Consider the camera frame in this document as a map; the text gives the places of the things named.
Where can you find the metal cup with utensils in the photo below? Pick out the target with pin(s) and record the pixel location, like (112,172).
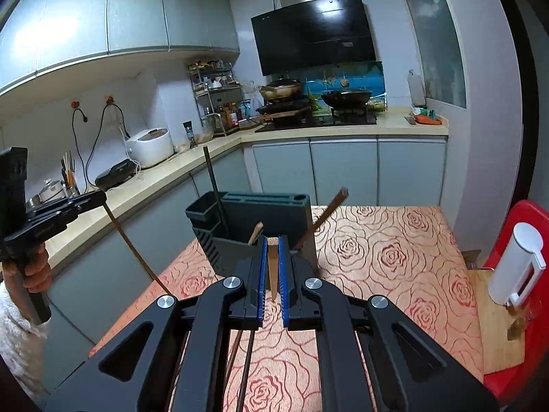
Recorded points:
(70,186)

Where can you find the pale bamboo chopstick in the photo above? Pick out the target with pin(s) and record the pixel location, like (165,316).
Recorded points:
(272,266)

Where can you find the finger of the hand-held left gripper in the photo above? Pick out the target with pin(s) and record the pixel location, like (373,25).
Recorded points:
(68,202)
(73,211)

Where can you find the red plastic chair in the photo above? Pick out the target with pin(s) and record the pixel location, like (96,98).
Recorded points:
(510,388)

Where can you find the black wok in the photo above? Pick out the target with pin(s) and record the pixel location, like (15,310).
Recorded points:
(347,98)

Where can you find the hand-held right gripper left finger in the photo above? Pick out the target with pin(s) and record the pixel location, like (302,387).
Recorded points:
(260,274)

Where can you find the lidded metal pot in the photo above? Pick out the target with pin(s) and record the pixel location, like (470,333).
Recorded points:
(49,191)

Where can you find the black range hood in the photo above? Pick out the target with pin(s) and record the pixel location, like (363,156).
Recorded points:
(313,38)

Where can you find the orange cutting board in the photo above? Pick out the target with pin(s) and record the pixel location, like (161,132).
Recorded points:
(426,119)

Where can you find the dark grey utensil holder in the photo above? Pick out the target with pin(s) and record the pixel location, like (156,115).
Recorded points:
(274,212)

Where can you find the white plastic bottle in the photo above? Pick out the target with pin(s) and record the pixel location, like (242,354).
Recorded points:
(417,90)

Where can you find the grey upper kitchen cabinets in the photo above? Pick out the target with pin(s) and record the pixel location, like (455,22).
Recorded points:
(128,8)

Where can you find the person's left forearm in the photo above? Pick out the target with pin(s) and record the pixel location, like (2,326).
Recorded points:
(17,334)

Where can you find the black gas stove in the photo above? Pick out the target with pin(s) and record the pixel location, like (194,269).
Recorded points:
(326,122)

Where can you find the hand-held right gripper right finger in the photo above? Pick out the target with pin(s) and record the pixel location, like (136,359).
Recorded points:
(283,279)

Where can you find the beige kitchen countertop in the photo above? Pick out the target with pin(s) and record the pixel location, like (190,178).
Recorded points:
(180,163)

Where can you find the white rice cooker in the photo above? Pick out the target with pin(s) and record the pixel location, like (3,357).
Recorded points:
(150,148)

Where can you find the black wooden chopstick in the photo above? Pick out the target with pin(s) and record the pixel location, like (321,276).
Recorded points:
(213,189)

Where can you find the black portable cooker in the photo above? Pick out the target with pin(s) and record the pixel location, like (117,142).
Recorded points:
(283,107)

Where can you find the frosted glass window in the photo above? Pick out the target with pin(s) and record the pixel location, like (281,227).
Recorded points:
(441,43)

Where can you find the person's left hand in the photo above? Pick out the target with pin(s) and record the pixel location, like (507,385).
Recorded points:
(37,270)

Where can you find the reddish brown wooden chopstick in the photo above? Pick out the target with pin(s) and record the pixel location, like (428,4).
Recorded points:
(235,349)
(326,214)

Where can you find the wooden board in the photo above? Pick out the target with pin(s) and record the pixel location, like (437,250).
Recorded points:
(489,334)

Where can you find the rose pattern tablecloth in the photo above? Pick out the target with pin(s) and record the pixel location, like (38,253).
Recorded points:
(386,266)

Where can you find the black sandwich maker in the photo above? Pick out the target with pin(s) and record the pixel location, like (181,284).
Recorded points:
(116,174)

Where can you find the white electric kettle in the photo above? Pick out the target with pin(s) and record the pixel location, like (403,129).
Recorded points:
(510,266)

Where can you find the metal spice rack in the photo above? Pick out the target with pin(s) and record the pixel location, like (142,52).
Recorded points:
(214,94)

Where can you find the clear plastic bottle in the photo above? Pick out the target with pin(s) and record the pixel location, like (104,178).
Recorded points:
(254,105)

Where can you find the golden frying pan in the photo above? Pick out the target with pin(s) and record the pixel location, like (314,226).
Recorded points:
(278,90)

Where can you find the blue landscape backsplash panel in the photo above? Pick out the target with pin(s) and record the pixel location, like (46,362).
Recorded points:
(326,83)

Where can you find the small brown object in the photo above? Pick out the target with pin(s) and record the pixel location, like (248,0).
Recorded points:
(514,330)

